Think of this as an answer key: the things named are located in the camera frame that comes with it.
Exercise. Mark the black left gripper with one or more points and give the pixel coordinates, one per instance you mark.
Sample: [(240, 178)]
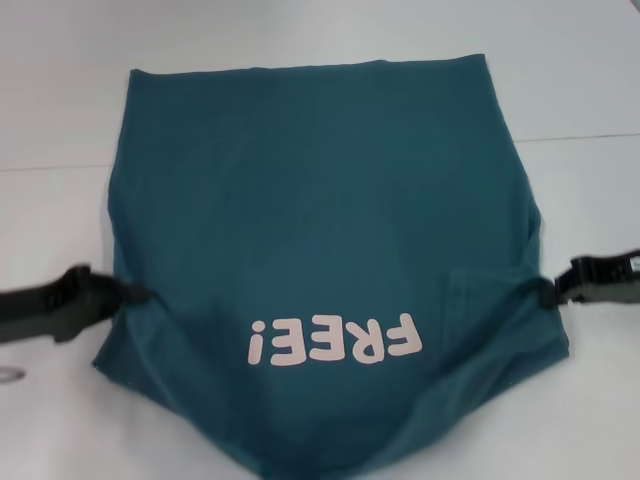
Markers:
[(60, 310)]

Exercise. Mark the teal t-shirt with FREE print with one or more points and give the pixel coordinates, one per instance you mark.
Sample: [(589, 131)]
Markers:
[(300, 200)]

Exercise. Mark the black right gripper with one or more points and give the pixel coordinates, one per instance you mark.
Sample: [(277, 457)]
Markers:
[(610, 287)]

